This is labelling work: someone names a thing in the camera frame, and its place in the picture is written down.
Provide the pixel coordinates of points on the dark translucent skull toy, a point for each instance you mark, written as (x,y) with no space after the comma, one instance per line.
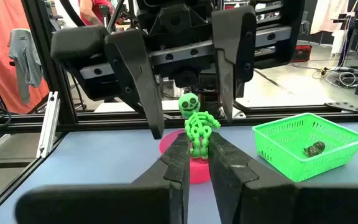
(314,149)

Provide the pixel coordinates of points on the green plastic basket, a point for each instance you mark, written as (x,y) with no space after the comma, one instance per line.
(291,168)

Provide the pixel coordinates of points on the person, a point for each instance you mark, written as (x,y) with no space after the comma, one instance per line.
(92,12)

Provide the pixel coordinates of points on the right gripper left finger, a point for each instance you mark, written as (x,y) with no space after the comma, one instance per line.
(104,205)

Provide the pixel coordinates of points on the green skeleton toy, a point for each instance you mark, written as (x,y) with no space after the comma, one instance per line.
(197,127)

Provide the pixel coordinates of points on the grey t-shirt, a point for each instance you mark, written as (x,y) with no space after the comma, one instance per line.
(25,62)

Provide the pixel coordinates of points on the pink plastic bowl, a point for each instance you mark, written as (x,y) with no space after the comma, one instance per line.
(199,172)

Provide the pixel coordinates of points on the black aluminium table frame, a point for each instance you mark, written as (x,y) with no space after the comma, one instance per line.
(64,109)

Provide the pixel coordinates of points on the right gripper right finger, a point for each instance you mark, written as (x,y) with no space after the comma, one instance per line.
(275,202)

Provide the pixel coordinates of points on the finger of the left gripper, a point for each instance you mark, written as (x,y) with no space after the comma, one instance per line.
(129,62)
(235,46)

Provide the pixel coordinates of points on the silver aluminium bar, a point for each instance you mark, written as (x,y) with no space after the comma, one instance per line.
(49,124)

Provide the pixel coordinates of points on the white draped cloth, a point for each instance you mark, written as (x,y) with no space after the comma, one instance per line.
(331,15)

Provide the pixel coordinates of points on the red and black box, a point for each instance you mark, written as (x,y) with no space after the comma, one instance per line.
(301,53)

